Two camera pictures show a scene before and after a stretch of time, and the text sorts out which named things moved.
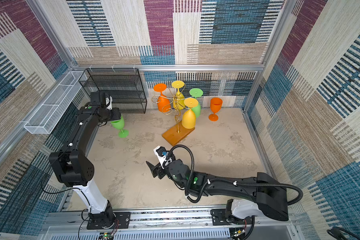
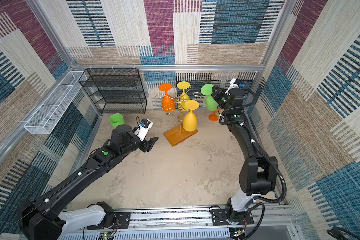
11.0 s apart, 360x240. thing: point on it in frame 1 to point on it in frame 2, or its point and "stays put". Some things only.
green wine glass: (196, 92) to (211, 104)
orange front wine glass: (216, 104) stays put
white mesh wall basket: (44, 119) stays put
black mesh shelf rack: (123, 85) stays put
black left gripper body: (114, 114) to (143, 145)
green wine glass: (119, 124) stays put
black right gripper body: (162, 173) to (220, 97)
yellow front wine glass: (188, 118) stays put
